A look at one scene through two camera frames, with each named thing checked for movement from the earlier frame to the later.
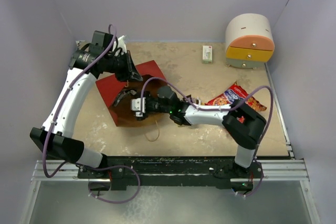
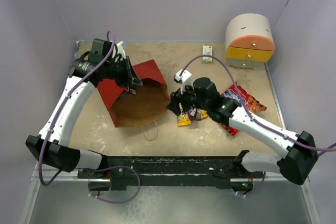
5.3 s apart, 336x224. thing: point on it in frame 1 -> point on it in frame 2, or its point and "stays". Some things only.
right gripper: (149, 96) -> (176, 98)
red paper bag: (111, 86) stays
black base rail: (173, 172) stays
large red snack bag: (234, 94) stays
